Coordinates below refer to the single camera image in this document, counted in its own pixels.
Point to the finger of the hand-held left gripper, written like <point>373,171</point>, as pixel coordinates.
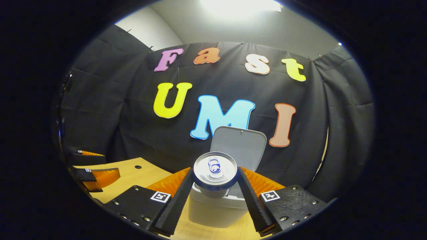
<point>83,175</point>
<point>86,159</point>

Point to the black backdrop cloth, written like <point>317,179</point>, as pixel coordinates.
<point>133,126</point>

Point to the white desktop garbage bin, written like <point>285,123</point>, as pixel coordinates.
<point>240,143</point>

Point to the silver blue pop can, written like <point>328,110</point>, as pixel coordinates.
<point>215,170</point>

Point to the wooden desktop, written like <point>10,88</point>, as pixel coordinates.
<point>140,175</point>

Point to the ceiling light panel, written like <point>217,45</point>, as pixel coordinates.
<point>240,7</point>

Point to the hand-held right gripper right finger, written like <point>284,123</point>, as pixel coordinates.
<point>252,203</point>

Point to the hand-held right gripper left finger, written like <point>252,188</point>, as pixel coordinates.
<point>180,200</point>

